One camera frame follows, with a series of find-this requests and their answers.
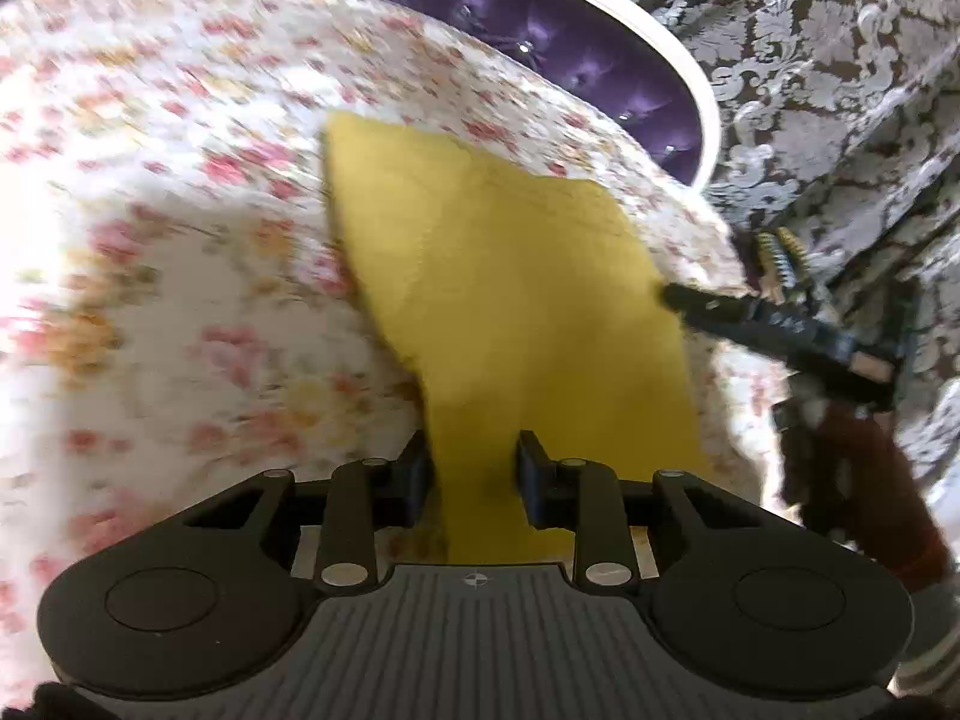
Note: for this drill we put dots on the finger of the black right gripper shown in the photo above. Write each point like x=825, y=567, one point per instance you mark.
x=715, y=314

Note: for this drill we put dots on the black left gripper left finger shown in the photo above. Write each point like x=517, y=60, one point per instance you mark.
x=363, y=498

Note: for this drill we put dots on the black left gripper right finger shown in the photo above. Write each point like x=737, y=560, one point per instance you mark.
x=585, y=499

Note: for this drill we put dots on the mustard yellow sweater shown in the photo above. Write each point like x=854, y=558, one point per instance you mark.
x=519, y=303

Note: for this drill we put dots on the striped crochet blanket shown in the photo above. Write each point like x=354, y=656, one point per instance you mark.
x=785, y=271

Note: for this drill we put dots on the floral bed cover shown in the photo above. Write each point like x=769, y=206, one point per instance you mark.
x=175, y=316

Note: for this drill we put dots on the damask patterned curtain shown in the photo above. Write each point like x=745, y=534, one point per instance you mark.
x=841, y=123

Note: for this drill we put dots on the purple tufted white-framed headboard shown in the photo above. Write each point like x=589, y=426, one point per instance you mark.
x=573, y=88

